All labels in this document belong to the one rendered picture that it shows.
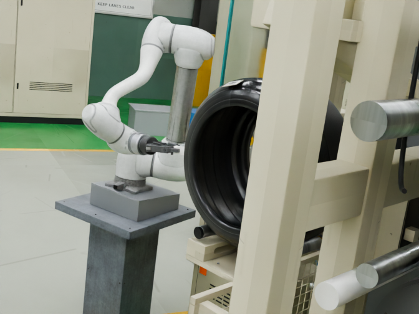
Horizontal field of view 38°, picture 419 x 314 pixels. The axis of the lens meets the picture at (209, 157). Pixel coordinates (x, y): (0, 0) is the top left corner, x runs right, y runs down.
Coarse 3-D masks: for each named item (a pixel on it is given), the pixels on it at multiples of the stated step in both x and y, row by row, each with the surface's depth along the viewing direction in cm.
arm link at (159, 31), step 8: (160, 16) 281; (152, 24) 277; (160, 24) 277; (168, 24) 277; (152, 32) 275; (160, 32) 274; (168, 32) 274; (144, 40) 275; (152, 40) 273; (160, 40) 274; (168, 40) 274; (168, 48) 276
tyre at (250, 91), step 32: (224, 96) 201; (256, 96) 192; (192, 128) 212; (224, 128) 232; (192, 160) 213; (224, 160) 236; (320, 160) 184; (192, 192) 215; (224, 192) 232; (224, 224) 205
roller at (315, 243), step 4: (316, 236) 222; (308, 240) 216; (312, 240) 217; (316, 240) 219; (320, 240) 220; (304, 244) 213; (308, 244) 215; (312, 244) 216; (316, 244) 218; (320, 244) 220; (304, 248) 213; (308, 248) 214; (312, 248) 216; (316, 248) 218; (304, 252) 213
